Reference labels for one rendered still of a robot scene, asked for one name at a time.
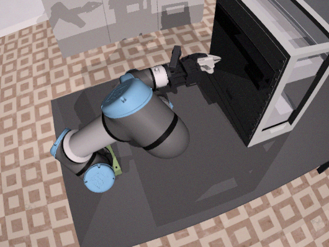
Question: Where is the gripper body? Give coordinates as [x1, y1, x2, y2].
[162, 56, 202, 88]

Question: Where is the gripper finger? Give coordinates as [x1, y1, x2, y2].
[201, 59, 221, 74]
[186, 53, 221, 68]

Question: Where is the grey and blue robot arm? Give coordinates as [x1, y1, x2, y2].
[50, 65, 190, 193]

